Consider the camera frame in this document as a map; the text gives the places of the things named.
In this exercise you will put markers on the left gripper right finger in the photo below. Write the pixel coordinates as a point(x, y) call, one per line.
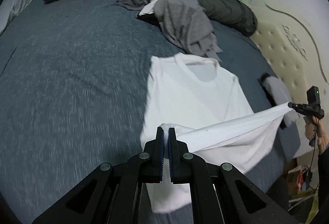
point(220, 194)

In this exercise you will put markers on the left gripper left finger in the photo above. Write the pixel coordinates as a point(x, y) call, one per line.
point(110, 194)

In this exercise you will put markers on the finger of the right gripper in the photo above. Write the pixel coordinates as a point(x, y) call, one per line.
point(295, 106)

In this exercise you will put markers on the white long-sleeve shirt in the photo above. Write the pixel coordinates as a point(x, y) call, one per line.
point(206, 106)

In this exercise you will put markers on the person's right forearm black sleeve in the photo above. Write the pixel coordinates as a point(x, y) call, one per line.
point(323, 180)

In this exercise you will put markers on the person's right hand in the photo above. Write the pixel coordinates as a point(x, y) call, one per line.
point(315, 128)

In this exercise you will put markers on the light grey pillow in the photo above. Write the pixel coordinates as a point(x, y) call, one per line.
point(277, 93)

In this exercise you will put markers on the cream tufted headboard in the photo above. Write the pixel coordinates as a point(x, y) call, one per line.
point(290, 48)

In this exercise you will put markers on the blue patterned bed cover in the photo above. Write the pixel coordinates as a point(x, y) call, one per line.
point(73, 95)

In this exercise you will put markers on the grey knit sweater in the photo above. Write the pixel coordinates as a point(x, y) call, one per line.
point(185, 24)

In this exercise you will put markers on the dark blue-grey garment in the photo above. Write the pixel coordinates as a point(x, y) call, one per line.
point(134, 5)

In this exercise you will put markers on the light grey crumpled sheet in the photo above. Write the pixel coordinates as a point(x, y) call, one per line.
point(9, 10)

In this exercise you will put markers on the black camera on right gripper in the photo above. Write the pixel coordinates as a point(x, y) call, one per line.
point(313, 98)

